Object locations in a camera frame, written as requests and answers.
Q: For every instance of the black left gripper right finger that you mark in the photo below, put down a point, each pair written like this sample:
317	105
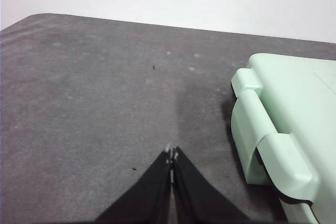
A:
194	200

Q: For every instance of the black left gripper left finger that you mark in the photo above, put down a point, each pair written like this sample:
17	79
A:
147	200

